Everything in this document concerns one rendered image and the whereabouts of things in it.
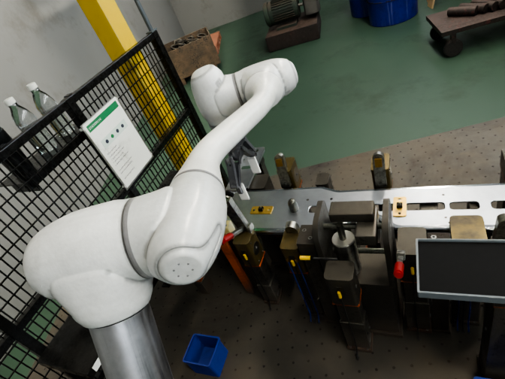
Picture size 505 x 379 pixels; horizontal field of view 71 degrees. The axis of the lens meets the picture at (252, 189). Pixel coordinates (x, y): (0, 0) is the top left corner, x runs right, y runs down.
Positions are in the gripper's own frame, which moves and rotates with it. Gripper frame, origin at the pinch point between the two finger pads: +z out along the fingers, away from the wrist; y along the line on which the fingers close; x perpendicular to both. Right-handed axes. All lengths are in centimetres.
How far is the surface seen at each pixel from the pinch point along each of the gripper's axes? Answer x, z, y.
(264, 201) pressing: 0.3, 13.2, 4.4
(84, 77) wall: 306, 19, 235
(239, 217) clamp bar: -1.5, 0.0, -16.2
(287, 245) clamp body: -16.8, 6.2, -21.6
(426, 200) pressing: -54, 13, 3
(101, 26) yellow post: 64, -53, 43
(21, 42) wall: 290, -43, 178
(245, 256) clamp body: 0.0, 13.6, -20.8
